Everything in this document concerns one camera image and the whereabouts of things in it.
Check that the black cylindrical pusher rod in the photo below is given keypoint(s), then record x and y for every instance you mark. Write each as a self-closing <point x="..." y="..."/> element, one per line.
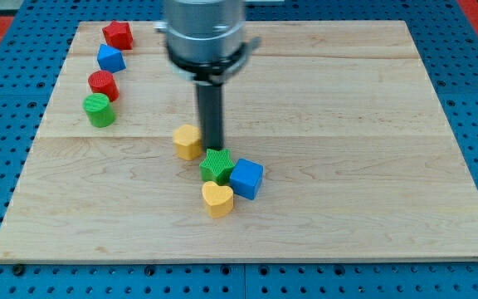
<point x="210" y="114"/>

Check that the yellow hexagon block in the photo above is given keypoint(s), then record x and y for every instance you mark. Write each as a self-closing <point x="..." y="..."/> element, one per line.
<point x="187" y="142"/>

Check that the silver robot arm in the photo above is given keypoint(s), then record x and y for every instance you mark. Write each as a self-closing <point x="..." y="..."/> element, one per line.
<point x="206" y="44"/>

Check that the green star block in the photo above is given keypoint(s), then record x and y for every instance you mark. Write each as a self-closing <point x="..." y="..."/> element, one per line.
<point x="217" y="166"/>

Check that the blue cube block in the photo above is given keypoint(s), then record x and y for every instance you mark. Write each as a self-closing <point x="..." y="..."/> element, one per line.
<point x="246" y="178"/>

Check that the yellow heart block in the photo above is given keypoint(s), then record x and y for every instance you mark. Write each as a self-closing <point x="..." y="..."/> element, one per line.
<point x="218" y="199"/>

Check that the blue triangle block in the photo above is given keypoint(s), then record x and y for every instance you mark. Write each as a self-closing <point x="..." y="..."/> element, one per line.
<point x="110" y="59"/>

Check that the red cylinder block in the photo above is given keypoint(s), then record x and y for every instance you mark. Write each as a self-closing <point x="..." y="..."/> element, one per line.
<point x="104" y="82"/>

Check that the red star block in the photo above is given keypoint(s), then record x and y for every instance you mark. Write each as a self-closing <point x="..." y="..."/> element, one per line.
<point x="118" y="35"/>

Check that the green cylinder block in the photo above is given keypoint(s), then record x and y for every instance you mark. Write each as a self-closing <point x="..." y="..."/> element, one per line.
<point x="98" y="109"/>

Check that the wooden board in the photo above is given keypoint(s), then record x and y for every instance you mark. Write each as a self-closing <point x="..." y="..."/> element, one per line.
<point x="360" y="163"/>

